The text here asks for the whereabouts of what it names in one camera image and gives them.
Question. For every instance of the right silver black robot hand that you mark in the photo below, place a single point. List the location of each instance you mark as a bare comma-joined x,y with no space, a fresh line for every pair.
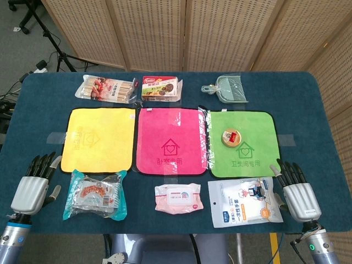
301,200

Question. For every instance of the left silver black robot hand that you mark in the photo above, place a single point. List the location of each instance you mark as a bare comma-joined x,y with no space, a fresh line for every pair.
30,192

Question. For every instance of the small round tin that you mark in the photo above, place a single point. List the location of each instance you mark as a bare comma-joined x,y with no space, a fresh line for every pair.
231,137

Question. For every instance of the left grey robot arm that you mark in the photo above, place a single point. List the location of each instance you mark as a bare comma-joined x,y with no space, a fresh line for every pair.
11,242

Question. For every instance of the green microfiber cloth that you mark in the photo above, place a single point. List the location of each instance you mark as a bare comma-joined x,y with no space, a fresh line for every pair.
255,126

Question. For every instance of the yellow microfiber cloth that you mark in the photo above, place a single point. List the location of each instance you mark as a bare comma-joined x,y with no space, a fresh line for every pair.
101,137

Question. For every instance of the pink microfiber cloth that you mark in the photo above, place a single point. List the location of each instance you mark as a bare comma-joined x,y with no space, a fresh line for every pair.
165,129

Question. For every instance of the red green cookie box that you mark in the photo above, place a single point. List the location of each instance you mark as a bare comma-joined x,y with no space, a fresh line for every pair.
160,88

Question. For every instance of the yellow floor tape line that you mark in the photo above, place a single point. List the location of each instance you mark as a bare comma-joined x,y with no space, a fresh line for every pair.
275,247

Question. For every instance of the white disposable gloves bag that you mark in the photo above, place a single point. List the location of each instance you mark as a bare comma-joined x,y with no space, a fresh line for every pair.
242,203

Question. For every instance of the teal edged snack bag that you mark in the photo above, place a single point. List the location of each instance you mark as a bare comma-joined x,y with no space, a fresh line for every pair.
93,195

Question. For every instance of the metal table leg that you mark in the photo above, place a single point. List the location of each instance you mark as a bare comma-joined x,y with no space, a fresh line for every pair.
240,247

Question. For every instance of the teal felt table cover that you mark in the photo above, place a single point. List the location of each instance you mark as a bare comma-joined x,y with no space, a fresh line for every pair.
41,96

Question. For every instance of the crinkled clear tape strip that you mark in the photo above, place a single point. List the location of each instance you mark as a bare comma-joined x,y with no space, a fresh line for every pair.
204,132

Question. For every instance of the pink wet wipes pack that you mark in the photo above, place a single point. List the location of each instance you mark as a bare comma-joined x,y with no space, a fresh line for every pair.
178,198

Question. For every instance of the white power strip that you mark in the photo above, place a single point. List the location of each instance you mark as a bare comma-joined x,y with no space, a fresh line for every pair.
41,65

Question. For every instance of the snack stick packet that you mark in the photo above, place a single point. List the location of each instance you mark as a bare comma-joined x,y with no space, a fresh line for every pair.
107,88

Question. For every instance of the green dustpan brush set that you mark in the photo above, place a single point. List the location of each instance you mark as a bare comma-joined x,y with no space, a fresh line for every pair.
231,89

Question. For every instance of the grey robot torso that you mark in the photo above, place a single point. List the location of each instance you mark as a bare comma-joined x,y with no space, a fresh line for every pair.
165,247

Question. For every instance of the black tripod stand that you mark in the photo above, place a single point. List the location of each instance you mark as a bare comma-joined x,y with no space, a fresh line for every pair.
46,34

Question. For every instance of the black office chair base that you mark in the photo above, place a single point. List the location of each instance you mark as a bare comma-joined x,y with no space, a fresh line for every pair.
26,19

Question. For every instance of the wooden perforated folding screen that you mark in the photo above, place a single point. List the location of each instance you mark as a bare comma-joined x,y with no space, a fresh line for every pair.
165,33

